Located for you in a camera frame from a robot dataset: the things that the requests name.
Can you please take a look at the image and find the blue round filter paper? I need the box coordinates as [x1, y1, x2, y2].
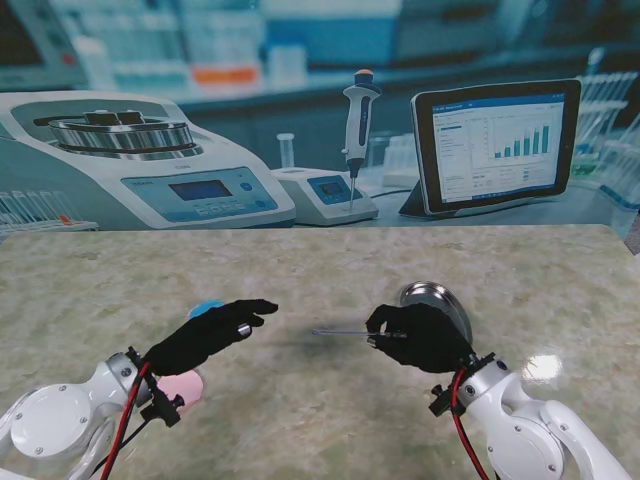
[188, 299, 224, 320]

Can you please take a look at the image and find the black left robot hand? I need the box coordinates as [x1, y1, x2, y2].
[144, 298, 280, 378]

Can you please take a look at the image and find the steel kidney tray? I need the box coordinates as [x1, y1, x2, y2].
[398, 280, 474, 354]

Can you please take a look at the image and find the red right wrist cable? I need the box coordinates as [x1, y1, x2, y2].
[449, 368, 490, 480]

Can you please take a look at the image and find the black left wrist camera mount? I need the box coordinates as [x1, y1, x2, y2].
[138, 383, 187, 429]

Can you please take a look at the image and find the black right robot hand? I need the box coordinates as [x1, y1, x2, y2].
[364, 301, 477, 374]

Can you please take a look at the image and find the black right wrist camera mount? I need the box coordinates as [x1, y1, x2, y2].
[428, 382, 459, 417]

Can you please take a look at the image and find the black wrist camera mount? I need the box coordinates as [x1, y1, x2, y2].
[138, 383, 187, 429]
[428, 382, 459, 417]

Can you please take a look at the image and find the pink culture dish lid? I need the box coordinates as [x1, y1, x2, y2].
[155, 369, 208, 409]

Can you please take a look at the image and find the red wrist cable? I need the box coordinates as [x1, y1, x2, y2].
[449, 368, 490, 480]
[98, 362, 154, 480]

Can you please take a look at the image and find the printed laboratory backdrop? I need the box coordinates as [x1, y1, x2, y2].
[0, 0, 640, 235]

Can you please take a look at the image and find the red left wrist cable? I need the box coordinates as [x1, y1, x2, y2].
[98, 362, 154, 480]

